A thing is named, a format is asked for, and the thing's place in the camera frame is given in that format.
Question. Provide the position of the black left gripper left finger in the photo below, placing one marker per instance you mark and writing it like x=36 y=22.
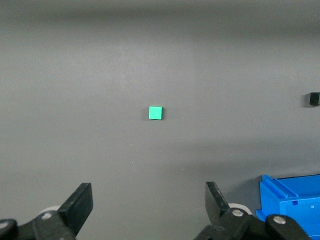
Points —
x=75 y=207

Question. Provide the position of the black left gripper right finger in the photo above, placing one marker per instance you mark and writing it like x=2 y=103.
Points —
x=215 y=205

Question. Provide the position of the small green cube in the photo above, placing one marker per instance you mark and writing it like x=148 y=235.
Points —
x=155 y=113

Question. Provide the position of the small black cube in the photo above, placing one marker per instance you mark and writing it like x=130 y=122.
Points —
x=315 y=98

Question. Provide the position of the blue plastic storage bin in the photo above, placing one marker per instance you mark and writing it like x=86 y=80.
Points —
x=300 y=197

